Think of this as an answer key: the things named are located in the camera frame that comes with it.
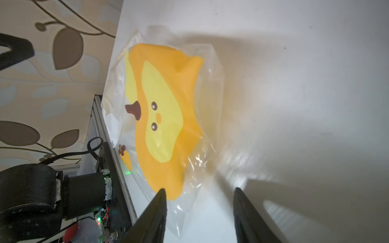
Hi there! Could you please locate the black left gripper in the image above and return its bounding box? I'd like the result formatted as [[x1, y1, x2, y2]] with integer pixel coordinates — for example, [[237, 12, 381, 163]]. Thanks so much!
[[1, 33, 34, 70]]

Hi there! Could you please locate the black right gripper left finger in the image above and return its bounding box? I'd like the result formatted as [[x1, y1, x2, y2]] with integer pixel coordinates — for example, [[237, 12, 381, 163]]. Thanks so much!
[[121, 189, 167, 243]]

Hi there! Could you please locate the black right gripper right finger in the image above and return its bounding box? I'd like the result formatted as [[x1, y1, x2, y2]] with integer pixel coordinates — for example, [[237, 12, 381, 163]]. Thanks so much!
[[233, 187, 281, 243]]

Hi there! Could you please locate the stack of duck bags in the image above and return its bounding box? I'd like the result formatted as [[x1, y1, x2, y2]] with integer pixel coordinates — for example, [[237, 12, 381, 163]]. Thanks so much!
[[101, 29, 224, 238]]

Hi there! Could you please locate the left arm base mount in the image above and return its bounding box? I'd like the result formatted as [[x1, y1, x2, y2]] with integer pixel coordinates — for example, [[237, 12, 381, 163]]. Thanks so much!
[[1, 141, 133, 243]]

